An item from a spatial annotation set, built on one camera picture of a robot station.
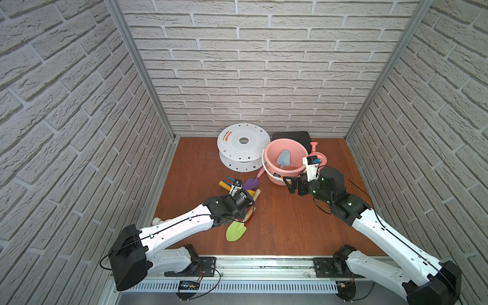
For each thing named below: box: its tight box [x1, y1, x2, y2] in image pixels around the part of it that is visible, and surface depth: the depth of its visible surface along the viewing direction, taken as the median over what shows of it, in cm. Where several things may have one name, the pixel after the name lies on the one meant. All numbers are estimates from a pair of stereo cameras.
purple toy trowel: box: [243, 167, 265, 190], surface depth 100 cm
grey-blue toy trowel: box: [277, 149, 291, 169], surface depth 102 cm
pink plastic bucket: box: [264, 138, 309, 182], surface depth 95 cm
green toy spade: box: [226, 220, 248, 243], surface depth 85 cm
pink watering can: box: [308, 141, 328, 169], surface depth 97 cm
